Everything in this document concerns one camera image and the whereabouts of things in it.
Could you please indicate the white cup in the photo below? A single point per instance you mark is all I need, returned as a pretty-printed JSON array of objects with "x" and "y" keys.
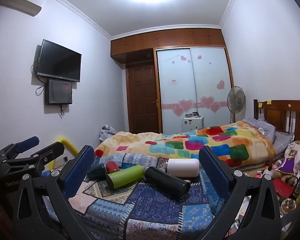
[{"x": 183, "y": 167}]

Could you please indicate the grey checked pillow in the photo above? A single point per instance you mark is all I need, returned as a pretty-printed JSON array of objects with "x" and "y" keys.
[{"x": 282, "y": 141}]

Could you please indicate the standing fan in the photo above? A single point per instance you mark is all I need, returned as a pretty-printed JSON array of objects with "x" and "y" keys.
[{"x": 236, "y": 97}]

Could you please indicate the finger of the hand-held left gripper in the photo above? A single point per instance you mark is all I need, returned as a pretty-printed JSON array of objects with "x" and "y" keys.
[
  {"x": 52, "y": 150},
  {"x": 27, "y": 143}
]

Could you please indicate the small wall-mounted monitor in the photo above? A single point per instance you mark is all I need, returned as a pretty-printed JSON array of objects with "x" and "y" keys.
[{"x": 58, "y": 91}]

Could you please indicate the light green cup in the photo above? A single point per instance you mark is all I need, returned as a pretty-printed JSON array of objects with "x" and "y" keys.
[{"x": 125, "y": 176}]

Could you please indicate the red box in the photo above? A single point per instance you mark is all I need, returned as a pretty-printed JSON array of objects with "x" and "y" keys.
[{"x": 283, "y": 188}]

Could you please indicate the wall-mounted black television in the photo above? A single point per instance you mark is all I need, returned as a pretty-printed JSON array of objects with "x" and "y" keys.
[{"x": 58, "y": 60}]

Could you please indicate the colourful checked blanket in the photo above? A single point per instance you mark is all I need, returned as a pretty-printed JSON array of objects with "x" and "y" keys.
[{"x": 190, "y": 145}]

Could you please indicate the dark green cup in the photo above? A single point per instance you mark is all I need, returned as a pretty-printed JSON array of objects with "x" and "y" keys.
[{"x": 96, "y": 172}]

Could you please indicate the brown wooden door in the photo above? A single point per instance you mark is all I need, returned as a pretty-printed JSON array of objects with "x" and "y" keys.
[{"x": 142, "y": 97}]

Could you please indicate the small white cabinet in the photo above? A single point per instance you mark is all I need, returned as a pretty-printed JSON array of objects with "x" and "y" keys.
[{"x": 191, "y": 124}]

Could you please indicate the dark bottle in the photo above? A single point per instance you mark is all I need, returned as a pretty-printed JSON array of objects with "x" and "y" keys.
[{"x": 299, "y": 182}]

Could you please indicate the red cup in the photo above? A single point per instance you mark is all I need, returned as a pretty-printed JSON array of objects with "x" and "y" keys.
[{"x": 112, "y": 167}]

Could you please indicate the wall air conditioner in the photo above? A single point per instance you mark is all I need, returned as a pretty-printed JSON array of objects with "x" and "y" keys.
[{"x": 20, "y": 5}]

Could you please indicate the blue patchwork quilt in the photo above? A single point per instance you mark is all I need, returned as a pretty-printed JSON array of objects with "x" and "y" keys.
[{"x": 145, "y": 205}]

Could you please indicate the grey printed pillow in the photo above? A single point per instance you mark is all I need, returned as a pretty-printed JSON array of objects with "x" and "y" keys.
[{"x": 262, "y": 130}]

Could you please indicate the sliding wardrobe with heart stickers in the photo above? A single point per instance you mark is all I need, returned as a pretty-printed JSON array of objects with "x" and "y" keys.
[{"x": 177, "y": 85}]

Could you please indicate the yellow padded rail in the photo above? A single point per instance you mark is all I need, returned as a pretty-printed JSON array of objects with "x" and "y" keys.
[{"x": 65, "y": 142}]

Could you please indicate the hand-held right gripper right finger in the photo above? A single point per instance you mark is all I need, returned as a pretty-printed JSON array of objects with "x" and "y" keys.
[{"x": 215, "y": 173}]

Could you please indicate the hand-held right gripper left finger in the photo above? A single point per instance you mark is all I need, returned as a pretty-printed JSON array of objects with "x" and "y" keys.
[{"x": 80, "y": 170}]

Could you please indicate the wooden headboard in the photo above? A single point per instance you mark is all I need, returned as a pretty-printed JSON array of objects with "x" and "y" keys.
[{"x": 277, "y": 112}]

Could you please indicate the wooden overhead cabinet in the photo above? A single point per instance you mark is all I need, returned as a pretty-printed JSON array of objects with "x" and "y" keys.
[{"x": 165, "y": 38}]

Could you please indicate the black cup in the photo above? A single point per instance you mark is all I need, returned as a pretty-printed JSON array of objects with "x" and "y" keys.
[{"x": 165, "y": 180}]

